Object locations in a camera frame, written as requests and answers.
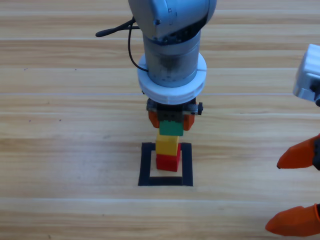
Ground yellow block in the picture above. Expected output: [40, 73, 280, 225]
[155, 133, 182, 157]

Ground black tape square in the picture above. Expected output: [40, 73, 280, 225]
[137, 141, 194, 187]

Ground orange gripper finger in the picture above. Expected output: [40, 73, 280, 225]
[264, 203, 320, 237]

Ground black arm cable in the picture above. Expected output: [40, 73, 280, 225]
[95, 16, 151, 74]

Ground green block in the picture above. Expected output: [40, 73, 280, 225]
[158, 120, 184, 137]

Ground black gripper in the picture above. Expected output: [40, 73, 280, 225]
[146, 97, 204, 132]
[276, 96, 320, 172]

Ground red block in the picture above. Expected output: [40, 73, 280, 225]
[155, 143, 182, 173]

